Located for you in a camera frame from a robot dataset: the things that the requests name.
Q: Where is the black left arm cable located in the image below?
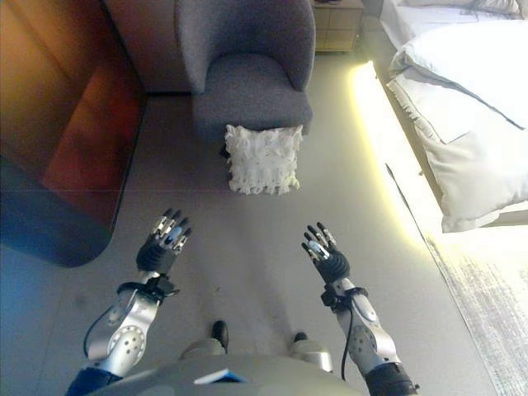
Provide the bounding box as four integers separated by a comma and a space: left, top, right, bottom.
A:
83, 303, 125, 360

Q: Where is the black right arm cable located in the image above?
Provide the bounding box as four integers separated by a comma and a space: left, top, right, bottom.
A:
339, 296, 356, 383

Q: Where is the grey patterned rug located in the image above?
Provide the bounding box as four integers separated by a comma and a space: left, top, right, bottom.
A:
424, 226, 528, 396

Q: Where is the grey robot torso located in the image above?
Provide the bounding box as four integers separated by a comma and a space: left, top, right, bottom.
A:
65, 353, 331, 396

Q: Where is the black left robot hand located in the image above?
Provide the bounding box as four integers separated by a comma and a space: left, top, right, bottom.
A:
135, 208, 193, 276

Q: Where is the light wooden nightstand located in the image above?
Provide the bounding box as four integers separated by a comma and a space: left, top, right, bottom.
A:
311, 0, 366, 54

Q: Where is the bed with white duvet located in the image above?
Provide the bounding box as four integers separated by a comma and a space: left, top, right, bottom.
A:
354, 0, 528, 233

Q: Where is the glossy brown wooden cabinet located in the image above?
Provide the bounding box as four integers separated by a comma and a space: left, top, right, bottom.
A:
0, 0, 149, 269

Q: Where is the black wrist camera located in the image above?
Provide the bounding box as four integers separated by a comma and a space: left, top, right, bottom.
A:
321, 287, 344, 309
145, 275, 181, 301

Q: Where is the white fringed cushion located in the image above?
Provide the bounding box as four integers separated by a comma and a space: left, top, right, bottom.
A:
224, 123, 304, 196

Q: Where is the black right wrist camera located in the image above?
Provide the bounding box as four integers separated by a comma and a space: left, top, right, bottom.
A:
321, 287, 344, 309

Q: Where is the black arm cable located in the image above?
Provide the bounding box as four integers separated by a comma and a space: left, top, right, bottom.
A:
83, 303, 125, 360
339, 296, 356, 383

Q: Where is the grey fabric armchair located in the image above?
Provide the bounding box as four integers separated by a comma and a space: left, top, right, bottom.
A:
175, 0, 318, 144

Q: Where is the silver left robot leg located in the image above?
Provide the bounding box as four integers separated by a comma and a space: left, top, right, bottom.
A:
180, 320, 230, 361

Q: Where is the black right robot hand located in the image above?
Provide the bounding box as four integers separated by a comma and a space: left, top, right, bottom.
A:
301, 222, 352, 286

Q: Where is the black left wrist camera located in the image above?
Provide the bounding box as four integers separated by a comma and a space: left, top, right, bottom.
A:
145, 275, 181, 301

